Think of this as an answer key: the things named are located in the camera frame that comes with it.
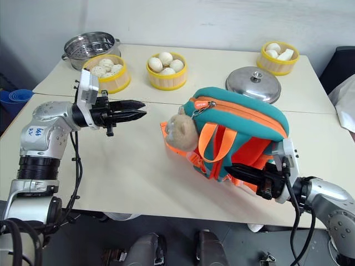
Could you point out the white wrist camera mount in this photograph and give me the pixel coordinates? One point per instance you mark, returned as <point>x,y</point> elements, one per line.
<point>290,155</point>
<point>86,91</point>

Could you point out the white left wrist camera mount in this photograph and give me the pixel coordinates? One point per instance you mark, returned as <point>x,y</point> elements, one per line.
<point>86,91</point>

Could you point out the stainless steel steamer pot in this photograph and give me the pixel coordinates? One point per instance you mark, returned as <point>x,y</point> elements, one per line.
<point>88,45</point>

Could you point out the blue plastic containers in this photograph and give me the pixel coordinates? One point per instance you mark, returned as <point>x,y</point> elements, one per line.
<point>16,97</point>

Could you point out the long white steamed bun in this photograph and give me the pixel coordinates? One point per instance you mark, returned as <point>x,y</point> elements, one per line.
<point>285,54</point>

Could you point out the round white steamed bun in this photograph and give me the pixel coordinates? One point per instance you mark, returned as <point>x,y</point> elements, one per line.
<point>155,64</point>
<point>177,65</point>
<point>167,71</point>
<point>165,58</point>

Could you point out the black chair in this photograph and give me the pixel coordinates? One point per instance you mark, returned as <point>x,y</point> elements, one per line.
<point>339,63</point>

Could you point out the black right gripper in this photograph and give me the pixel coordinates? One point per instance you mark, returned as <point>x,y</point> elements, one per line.
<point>270,183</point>

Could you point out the dark rounded shape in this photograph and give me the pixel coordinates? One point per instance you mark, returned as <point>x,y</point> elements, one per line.
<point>147,249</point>
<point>212,249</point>

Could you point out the speckled steamed bun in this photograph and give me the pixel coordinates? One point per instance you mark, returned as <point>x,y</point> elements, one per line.
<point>107,75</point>
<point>106,63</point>
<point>116,68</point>
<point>97,71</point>

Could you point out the white plastic bag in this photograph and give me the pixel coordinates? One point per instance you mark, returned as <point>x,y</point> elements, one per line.
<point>345,102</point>

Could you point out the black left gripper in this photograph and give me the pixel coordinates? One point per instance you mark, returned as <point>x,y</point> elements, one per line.
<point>102,113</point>

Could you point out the orange and teal backpack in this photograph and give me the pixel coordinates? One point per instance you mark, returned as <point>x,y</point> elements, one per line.
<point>244,119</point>

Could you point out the beige plush toy pendant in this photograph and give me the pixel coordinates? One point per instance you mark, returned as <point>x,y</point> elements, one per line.
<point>181,133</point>

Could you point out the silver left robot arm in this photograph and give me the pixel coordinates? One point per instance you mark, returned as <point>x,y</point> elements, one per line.
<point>41,133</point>

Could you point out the yellow-rimmed basket with speckled buns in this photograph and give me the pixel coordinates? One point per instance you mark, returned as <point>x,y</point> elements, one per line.
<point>116,81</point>

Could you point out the stainless steel pot lid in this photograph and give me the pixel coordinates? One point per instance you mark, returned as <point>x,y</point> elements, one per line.
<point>249,87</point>

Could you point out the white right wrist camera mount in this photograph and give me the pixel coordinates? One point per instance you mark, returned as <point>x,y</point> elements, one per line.
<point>290,155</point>

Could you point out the yellow-rimmed basket with long buns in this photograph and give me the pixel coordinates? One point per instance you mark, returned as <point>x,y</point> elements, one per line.
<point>277,66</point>

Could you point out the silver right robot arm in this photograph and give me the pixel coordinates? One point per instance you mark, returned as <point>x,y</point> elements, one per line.
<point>327,194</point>

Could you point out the yellow-rimmed basket with round buns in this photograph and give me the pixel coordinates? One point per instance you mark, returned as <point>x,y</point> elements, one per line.
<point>166,81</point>

